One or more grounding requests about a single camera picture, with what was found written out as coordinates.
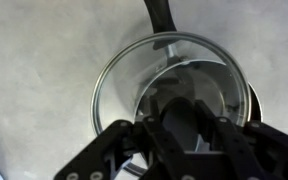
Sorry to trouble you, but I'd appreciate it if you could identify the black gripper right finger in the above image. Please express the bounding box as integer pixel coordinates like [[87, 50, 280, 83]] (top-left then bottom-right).
[[193, 99, 288, 180]]

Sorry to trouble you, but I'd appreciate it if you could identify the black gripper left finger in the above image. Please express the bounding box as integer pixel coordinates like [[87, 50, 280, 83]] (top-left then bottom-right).
[[53, 98, 189, 180]]

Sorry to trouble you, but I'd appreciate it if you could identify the glass lid with black knob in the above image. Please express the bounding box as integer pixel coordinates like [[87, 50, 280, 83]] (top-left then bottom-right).
[[90, 31, 253, 178]]

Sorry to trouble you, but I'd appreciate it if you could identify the black pot with handle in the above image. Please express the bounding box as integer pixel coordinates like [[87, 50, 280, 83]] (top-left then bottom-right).
[[133, 0, 264, 124]]

